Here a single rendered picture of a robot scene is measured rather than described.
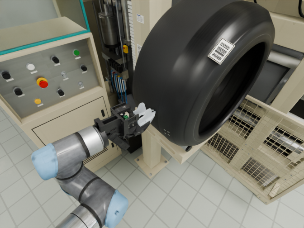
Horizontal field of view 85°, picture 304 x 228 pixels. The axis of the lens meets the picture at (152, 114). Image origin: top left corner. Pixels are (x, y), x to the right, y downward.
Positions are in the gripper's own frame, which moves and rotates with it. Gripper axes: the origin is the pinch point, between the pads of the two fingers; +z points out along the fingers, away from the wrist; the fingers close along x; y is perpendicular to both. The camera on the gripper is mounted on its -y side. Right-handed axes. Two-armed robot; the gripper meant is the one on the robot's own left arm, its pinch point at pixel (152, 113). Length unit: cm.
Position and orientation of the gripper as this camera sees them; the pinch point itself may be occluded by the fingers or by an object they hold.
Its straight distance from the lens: 57.8
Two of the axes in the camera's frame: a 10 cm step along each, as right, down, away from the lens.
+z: 7.6, -3.9, 5.2
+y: 0.8, -7.4, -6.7
